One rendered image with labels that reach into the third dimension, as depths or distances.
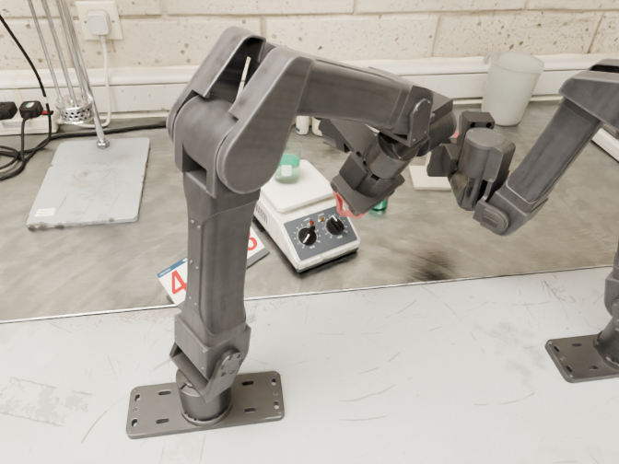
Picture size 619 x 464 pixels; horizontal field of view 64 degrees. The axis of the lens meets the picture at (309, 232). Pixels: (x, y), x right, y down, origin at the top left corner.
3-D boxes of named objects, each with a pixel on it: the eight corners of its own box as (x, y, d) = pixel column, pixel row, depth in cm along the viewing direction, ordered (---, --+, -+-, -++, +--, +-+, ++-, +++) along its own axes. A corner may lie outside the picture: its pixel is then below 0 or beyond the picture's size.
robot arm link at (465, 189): (453, 155, 81) (464, 179, 76) (488, 156, 82) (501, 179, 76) (445, 190, 86) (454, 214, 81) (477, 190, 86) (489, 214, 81)
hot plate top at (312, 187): (338, 194, 89) (338, 190, 89) (278, 214, 85) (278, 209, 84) (305, 162, 97) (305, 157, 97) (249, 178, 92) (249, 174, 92)
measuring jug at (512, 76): (454, 103, 136) (467, 49, 126) (490, 95, 141) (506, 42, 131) (502, 134, 124) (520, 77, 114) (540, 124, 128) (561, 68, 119)
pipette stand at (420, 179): (451, 190, 105) (465, 136, 97) (414, 189, 105) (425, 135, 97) (443, 168, 111) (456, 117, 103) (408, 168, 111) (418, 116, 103)
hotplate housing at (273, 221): (360, 251, 90) (365, 216, 85) (297, 276, 85) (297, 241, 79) (300, 187, 104) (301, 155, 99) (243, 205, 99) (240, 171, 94)
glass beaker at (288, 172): (307, 184, 91) (308, 145, 85) (280, 191, 89) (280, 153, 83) (291, 168, 95) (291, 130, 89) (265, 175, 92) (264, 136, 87)
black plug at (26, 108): (37, 121, 113) (34, 113, 112) (17, 122, 113) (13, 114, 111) (44, 108, 118) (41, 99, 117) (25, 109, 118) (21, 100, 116)
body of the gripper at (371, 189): (326, 185, 73) (342, 159, 67) (374, 154, 77) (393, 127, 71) (354, 219, 72) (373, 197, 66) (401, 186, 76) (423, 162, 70)
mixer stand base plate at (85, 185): (137, 221, 94) (136, 216, 93) (25, 229, 91) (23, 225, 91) (151, 140, 116) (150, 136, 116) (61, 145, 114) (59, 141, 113)
